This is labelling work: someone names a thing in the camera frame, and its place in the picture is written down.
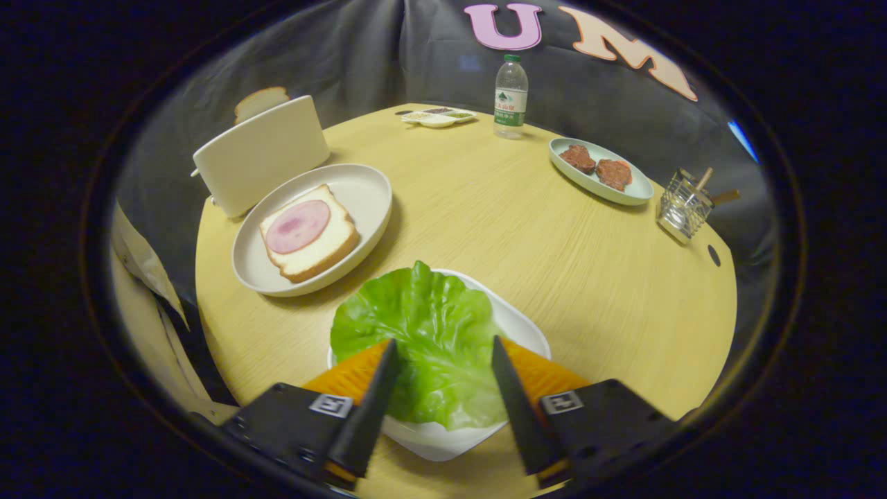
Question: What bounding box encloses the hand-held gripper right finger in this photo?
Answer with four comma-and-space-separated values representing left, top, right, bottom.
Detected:
491, 335, 683, 489

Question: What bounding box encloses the white square plate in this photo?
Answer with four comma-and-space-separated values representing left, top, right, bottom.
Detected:
327, 269, 552, 463

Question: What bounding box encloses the round beige plate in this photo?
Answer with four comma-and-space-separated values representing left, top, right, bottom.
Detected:
231, 164, 393, 298

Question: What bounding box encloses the green lettuce leaf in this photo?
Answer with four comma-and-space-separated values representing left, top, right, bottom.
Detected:
330, 261, 510, 430

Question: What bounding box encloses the wire mesh utensil holder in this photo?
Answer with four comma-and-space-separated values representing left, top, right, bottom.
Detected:
656, 168, 714, 245

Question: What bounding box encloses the bread slice under ham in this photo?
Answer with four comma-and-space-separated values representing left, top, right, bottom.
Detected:
259, 184, 360, 283

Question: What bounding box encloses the pale green oval plate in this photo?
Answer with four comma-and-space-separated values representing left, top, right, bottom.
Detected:
549, 137, 655, 207

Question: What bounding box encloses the white toaster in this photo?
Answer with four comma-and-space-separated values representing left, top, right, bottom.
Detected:
191, 95, 331, 220

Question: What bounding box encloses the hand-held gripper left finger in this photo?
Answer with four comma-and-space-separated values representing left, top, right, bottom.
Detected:
222, 338, 403, 489

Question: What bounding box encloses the pink ham slice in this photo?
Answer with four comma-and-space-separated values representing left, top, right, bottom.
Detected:
265, 200, 331, 254

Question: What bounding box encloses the white divided condiment dish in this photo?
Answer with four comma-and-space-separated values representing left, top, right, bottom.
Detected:
401, 107, 478, 129

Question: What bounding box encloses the clear plastic water bottle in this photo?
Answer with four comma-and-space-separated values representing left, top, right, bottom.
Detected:
493, 54, 529, 140

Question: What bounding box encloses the black backdrop cloth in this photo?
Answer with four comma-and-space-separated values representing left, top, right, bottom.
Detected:
114, 0, 777, 306

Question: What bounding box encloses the plain toast bread slice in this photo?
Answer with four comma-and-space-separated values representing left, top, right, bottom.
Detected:
234, 87, 290, 125

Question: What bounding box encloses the cream printed bag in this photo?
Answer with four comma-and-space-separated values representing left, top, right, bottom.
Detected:
111, 201, 240, 423

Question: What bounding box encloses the brown fried meat piece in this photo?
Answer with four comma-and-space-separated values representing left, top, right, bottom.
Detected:
596, 159, 633, 192
559, 144, 597, 174

